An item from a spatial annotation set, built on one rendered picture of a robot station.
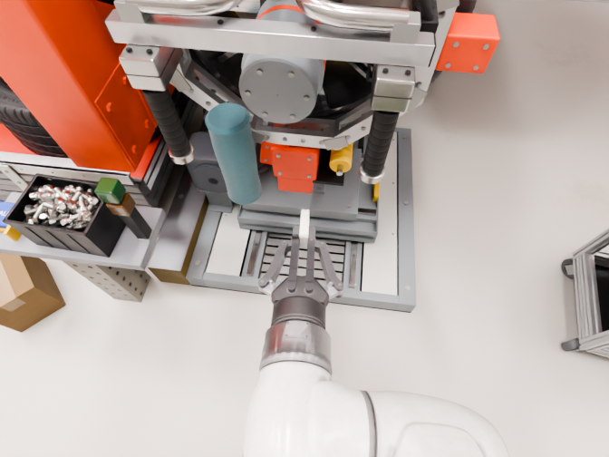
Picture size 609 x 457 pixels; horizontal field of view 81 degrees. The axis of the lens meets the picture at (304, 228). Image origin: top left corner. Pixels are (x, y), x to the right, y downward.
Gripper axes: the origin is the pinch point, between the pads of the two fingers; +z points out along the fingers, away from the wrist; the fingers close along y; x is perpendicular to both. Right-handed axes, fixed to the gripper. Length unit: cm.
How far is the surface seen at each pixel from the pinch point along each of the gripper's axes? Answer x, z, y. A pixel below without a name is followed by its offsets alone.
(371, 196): 41, 61, -23
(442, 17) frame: -27.8, 22.2, -21.3
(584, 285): 50, 30, -91
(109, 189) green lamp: 1.5, 10.6, 39.9
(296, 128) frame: 0.8, 36.4, 3.5
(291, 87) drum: -20.1, 11.1, 2.8
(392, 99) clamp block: -23.2, 1.3, -11.3
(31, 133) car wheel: 16, 55, 90
